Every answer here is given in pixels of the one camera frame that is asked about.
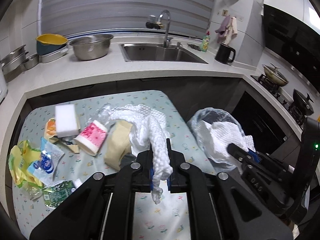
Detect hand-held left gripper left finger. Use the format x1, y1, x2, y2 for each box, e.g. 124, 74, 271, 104
29, 144, 154, 240

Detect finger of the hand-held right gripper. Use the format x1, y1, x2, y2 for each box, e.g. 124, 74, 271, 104
240, 164, 288, 195
226, 143, 283, 174

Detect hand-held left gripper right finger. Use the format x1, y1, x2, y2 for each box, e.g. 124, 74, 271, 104
166, 138, 293, 240

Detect white embossed foam sheet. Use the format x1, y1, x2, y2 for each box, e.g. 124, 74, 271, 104
202, 120, 256, 164

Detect white foam wrap sheet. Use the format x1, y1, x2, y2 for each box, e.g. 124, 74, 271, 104
110, 104, 173, 205

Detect beige paper bag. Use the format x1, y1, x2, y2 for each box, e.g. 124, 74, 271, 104
104, 120, 134, 172

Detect bin with clear liner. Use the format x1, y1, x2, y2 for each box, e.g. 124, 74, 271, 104
186, 108, 247, 173

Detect pink floral paper cup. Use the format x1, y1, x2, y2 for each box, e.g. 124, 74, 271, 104
74, 120, 109, 155

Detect green foil packet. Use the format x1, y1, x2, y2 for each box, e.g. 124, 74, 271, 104
41, 180, 77, 208

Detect blue and white packet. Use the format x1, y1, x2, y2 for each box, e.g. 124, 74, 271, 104
27, 137, 65, 187

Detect yellow snack packet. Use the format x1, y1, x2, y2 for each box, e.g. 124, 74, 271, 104
8, 140, 44, 188

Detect floral tablecloth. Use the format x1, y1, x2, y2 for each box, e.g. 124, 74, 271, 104
11, 89, 217, 240

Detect black wok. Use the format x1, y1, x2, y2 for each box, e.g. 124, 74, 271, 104
292, 89, 315, 115

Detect gas stove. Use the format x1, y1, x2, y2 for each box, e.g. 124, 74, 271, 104
251, 74, 308, 128

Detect clear crumpled plastic wrap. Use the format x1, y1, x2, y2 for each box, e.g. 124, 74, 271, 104
96, 102, 118, 128

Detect wok with glass lid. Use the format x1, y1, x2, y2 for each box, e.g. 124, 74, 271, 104
262, 64, 289, 87

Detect black kettle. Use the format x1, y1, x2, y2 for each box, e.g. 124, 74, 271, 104
214, 43, 236, 65

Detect white sponge block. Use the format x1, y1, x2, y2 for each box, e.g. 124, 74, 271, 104
55, 104, 81, 138

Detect orange and yellow snack wrapper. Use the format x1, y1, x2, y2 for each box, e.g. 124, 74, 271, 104
44, 117, 80, 153

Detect green dish soap bottle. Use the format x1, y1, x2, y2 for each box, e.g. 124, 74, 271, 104
200, 31, 211, 52

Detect purple hanging cloth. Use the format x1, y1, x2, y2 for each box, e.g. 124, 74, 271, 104
215, 16, 231, 43

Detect beige hanging cloth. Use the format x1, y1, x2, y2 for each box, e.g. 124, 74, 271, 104
223, 17, 238, 45

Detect black range hood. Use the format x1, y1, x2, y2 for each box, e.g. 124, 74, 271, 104
262, 4, 320, 65

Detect steel sink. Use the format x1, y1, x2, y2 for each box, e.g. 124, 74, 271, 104
119, 43, 208, 64

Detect steel colander bowl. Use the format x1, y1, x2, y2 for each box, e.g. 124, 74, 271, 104
69, 34, 114, 61

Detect chrome faucet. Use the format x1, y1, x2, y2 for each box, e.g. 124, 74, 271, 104
157, 10, 173, 48

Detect black faucet filter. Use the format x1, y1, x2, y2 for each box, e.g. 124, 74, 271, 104
146, 15, 163, 29

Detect blue basin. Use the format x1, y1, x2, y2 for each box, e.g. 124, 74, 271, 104
37, 41, 68, 55

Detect small steel bowl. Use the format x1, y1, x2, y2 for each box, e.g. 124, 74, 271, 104
23, 54, 40, 70

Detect yellow strainer basin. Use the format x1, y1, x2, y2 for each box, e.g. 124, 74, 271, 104
36, 34, 68, 46

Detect grey window blind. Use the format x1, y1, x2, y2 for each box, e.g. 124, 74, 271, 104
37, 0, 218, 39

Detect stacked steel pots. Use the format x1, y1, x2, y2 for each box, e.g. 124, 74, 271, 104
0, 44, 29, 75

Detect white pipe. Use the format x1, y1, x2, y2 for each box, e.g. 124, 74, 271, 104
37, 0, 48, 35

